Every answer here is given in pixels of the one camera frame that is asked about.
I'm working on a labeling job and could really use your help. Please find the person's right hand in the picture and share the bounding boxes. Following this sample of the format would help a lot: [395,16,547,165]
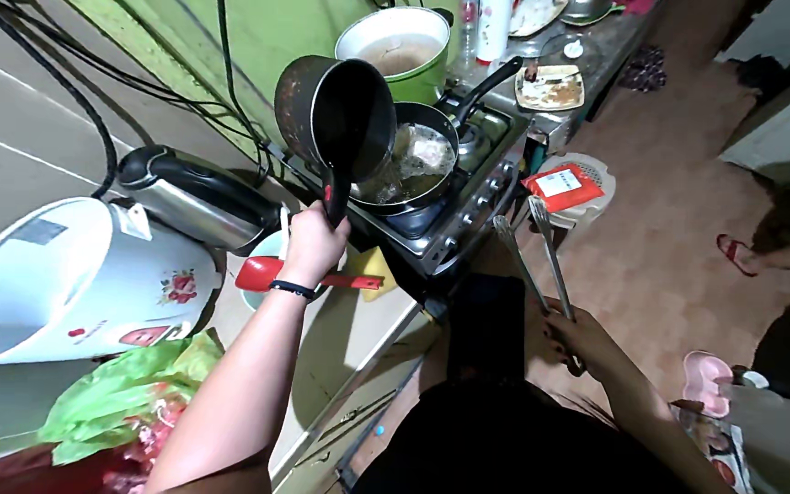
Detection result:
[543,298,626,384]

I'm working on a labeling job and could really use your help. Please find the person's left hand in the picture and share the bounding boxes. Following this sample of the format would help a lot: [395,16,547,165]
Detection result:
[278,200,352,290]

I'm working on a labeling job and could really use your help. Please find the metal tongs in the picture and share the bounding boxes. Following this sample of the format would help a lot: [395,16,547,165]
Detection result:
[493,195,587,377]

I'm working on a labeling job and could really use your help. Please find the dark saucepan with black handle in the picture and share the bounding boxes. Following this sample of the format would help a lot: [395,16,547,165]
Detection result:
[274,55,397,229]

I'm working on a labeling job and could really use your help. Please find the person's left forearm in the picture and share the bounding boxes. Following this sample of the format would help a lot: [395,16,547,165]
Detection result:
[144,280,315,494]

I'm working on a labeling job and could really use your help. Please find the person's right forearm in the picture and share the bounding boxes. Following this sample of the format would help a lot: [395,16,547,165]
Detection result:
[598,351,737,494]

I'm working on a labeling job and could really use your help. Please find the yellow sponge cloth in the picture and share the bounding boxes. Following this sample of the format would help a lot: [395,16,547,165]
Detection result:
[347,246,400,303]

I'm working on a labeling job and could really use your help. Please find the red spatula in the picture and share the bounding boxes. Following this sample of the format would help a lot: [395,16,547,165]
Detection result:
[235,256,384,292]

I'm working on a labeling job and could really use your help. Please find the light green bowl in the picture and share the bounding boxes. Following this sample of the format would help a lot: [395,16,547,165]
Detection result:
[239,230,331,313]

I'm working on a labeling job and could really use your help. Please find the black and silver electric kettle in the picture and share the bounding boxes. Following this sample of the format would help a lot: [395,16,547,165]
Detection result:
[117,143,283,255]

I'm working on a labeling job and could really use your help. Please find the fried food in oil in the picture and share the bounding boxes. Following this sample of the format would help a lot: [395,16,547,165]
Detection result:
[392,123,458,179]

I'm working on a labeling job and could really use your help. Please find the gas stove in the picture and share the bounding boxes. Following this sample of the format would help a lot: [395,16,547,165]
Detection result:
[265,86,532,278]

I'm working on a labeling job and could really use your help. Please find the person's body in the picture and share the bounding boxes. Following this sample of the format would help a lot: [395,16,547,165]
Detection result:
[350,381,701,494]

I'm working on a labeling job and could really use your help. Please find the red packet with white label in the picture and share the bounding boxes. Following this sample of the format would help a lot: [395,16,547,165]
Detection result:
[522,162,606,213]

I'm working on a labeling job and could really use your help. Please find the kitchen counter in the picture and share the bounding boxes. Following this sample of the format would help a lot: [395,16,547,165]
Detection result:
[211,252,447,494]

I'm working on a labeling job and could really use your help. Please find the pink plastic container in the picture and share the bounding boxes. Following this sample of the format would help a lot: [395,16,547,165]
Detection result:
[683,350,735,419]

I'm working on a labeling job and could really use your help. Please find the white plastic stool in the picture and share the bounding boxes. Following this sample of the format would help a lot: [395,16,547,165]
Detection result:
[527,152,617,252]

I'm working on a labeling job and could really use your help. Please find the white rice cooker, rose print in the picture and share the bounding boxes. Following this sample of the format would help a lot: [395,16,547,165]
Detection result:
[0,197,224,366]

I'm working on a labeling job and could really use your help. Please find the green pot with white inside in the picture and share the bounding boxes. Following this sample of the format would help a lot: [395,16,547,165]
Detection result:
[335,6,455,107]

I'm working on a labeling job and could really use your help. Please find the red flip-flop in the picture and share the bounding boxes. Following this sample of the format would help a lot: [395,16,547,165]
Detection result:
[716,233,758,278]

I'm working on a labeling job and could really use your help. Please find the black frying pan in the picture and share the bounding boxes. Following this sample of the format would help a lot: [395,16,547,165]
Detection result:
[350,56,525,217]

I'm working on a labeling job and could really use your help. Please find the clear plastic bottle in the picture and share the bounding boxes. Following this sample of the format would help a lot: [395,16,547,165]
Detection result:
[459,0,478,70]

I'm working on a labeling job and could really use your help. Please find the cream square plate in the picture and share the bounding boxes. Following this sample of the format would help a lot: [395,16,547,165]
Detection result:
[515,65,586,112]

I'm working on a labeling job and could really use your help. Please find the white floral thermos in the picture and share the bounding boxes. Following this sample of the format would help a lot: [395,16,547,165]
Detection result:
[475,0,514,66]

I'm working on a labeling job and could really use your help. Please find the green plastic bag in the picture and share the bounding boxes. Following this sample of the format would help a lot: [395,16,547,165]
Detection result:
[38,331,224,467]

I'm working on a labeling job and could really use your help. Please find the pink and clear plastic bag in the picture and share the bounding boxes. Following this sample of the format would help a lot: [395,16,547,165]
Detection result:
[103,381,190,494]

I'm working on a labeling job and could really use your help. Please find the dark patterned cloth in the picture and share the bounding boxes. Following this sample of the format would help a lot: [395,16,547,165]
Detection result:
[618,46,668,93]

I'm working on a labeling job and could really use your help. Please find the white oval plate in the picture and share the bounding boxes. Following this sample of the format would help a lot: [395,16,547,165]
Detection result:
[509,0,569,38]

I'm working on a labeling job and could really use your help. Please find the metal countertop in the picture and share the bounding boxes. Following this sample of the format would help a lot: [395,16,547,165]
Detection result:
[447,0,665,153]

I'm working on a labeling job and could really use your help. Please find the white cabinet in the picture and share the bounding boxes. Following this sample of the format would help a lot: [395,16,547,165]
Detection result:
[715,0,790,186]

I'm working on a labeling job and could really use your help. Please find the metal pot on green plate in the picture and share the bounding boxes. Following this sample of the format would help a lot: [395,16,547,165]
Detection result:
[559,0,625,27]

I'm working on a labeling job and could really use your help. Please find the black cables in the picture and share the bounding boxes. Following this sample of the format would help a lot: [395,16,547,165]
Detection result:
[0,0,274,200]

